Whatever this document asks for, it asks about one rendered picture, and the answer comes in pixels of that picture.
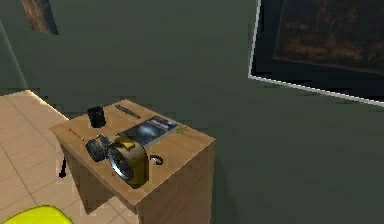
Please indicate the wooden desk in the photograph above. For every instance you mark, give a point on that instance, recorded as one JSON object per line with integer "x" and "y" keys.
{"x": 173, "y": 166}

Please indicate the dark blue book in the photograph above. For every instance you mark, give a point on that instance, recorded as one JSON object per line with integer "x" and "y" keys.
{"x": 150, "y": 130}

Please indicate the dark grey pen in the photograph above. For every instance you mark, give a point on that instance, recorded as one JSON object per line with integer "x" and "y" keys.
{"x": 127, "y": 111}

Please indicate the black cup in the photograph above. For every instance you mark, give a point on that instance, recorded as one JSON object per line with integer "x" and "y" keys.
{"x": 96, "y": 116}

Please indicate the black round dumbbell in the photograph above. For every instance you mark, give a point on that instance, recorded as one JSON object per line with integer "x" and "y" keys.
{"x": 96, "y": 148}

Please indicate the orange pencil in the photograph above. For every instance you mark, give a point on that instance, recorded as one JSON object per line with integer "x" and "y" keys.
{"x": 76, "y": 134}

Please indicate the white framed dark painting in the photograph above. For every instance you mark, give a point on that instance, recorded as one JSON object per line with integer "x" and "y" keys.
{"x": 326, "y": 43}

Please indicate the yellow round seat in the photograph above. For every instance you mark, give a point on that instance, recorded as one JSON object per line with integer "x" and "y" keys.
{"x": 38, "y": 216}

